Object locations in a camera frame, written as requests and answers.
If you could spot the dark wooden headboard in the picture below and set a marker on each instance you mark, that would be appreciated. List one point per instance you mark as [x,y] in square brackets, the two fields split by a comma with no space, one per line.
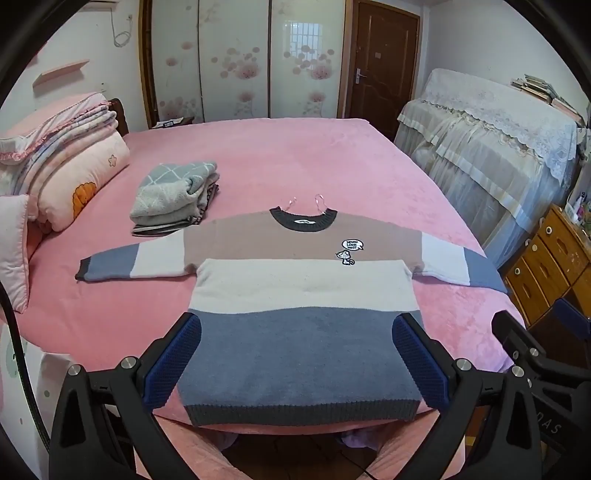
[119,115]

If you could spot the wooden nightstand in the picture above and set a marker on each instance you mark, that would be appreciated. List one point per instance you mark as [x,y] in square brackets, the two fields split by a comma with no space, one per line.
[173,122]

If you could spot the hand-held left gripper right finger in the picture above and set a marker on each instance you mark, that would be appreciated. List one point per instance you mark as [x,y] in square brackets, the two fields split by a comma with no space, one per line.
[418,364]

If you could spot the white and pink cushion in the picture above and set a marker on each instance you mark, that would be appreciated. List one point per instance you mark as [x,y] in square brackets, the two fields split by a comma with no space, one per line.
[14,249]

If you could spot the floral sliding door wardrobe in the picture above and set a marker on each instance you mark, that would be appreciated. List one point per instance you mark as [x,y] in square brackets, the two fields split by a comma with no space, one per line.
[231,60]

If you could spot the pastel striped folded blanket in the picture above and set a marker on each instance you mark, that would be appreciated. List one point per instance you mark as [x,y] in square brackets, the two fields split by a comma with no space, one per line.
[69,131]

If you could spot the striped knit sweater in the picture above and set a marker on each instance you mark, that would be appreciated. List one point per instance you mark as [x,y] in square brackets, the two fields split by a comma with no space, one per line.
[300,286]

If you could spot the grey checked sweater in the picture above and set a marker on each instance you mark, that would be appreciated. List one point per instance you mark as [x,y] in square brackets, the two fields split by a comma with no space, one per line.
[171,180]

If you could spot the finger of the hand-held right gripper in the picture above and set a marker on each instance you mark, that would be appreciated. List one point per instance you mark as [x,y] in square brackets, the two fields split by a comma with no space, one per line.
[575,321]
[512,332]

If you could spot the wooden drawer cabinet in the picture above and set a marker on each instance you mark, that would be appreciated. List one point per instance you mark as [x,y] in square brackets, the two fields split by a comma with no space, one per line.
[549,267]

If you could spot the stack of books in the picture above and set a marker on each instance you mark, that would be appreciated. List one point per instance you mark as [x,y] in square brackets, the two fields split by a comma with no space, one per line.
[540,87]

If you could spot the pink bed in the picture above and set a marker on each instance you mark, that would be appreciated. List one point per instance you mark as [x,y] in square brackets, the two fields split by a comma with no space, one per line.
[300,161]

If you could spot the lace covered furniture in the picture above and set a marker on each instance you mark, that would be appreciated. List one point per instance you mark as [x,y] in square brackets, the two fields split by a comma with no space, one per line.
[485,152]

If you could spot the white dotted bag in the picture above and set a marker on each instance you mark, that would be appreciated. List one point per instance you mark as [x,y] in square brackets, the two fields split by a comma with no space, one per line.
[46,392]

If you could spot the brown wooden door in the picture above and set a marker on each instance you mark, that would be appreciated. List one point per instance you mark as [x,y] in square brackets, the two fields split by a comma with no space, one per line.
[383,69]

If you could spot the cluster of small bottles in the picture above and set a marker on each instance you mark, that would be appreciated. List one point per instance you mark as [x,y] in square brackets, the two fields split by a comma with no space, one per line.
[579,207]

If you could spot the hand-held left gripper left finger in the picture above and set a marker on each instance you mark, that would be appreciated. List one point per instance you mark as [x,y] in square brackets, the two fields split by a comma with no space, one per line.
[173,364]

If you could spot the pink wall shelf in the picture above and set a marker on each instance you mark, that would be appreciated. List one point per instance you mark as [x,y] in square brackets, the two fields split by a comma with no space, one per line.
[60,71]

